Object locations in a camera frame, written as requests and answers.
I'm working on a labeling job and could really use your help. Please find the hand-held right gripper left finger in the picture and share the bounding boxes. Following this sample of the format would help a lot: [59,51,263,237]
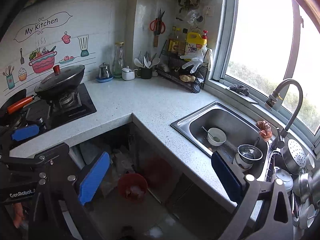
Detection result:
[29,151,111,240]

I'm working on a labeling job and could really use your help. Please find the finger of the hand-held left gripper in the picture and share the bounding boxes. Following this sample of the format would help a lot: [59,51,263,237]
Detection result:
[0,124,40,145]
[0,142,70,167]

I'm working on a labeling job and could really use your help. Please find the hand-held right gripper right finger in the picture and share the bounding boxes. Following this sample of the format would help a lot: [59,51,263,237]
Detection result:
[211,151,294,240]

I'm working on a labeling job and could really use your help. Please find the red plastic bin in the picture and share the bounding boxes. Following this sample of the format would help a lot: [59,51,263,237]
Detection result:
[117,173,148,202]

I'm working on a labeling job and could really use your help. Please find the person's left hand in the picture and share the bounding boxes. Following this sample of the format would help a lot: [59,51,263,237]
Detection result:
[12,202,27,228]

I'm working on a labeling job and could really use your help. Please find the stainless steel cup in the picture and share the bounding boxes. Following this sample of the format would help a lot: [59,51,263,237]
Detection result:
[233,144,263,172]

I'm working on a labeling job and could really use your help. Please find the steel cabinet door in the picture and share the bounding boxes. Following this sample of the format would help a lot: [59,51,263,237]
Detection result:
[132,127,238,230]

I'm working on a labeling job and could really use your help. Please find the white bowl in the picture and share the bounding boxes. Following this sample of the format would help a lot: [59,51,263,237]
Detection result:
[207,127,227,147]

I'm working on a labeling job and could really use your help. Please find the metal spoon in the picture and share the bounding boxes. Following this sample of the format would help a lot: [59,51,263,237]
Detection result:
[201,126,215,140]

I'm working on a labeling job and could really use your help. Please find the steel sink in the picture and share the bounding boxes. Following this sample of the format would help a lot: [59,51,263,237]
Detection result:
[171,101,273,178]

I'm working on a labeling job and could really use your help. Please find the black gas stove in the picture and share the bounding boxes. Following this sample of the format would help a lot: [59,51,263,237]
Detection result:
[0,83,97,135]

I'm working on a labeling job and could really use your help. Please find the brown crumpled rag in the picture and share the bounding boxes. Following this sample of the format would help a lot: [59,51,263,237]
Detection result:
[256,120,272,140]

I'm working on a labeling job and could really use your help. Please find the wok lid red knob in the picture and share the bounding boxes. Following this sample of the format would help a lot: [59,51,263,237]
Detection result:
[41,65,85,85]

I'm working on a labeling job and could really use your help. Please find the steel bowl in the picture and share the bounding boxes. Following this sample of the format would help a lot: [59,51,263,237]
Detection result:
[293,172,314,203]

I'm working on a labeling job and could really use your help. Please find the steel wool scrubber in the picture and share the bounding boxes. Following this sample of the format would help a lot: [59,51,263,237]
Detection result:
[229,84,250,96]

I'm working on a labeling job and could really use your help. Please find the small steel pot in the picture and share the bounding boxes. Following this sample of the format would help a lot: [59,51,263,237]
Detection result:
[98,62,112,79]

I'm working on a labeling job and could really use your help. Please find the grey sink faucet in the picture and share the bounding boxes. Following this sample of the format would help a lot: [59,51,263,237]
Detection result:
[265,78,304,150]

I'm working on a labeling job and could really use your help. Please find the white lidded jar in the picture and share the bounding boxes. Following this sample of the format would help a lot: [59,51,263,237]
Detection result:
[122,66,135,81]

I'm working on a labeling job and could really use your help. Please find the tall glass carafe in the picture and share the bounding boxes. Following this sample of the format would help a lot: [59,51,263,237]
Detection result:
[112,42,125,78]

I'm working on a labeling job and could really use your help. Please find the black mug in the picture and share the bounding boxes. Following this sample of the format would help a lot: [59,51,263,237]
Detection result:
[136,67,153,80]

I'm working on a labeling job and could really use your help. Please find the translucent white glove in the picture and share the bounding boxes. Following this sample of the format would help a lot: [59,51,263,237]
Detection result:
[180,45,208,74]

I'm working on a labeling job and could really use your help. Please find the bundle of kitchen utensils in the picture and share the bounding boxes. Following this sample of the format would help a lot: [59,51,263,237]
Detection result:
[134,51,160,69]

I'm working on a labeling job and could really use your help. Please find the yellow detergent bottle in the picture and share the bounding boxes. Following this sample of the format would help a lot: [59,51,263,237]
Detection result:
[186,30,208,60]

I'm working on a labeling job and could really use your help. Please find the window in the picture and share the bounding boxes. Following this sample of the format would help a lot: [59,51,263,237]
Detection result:
[209,0,320,153]

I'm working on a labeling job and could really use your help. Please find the clear hanging plastic bag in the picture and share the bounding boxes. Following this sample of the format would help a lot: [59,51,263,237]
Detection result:
[186,10,200,25]

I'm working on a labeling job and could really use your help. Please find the black wok orange handle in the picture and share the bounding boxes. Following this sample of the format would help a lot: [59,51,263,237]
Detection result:
[7,65,86,114]

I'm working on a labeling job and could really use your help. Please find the kitchen wall sticker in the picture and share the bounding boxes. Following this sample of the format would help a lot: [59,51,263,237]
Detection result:
[2,11,97,90]

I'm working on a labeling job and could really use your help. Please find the black wire rack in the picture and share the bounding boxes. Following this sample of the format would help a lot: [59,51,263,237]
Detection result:
[156,39,209,94]

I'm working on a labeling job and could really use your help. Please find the red handled scissors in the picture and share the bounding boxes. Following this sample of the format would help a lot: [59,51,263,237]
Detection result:
[149,8,166,35]

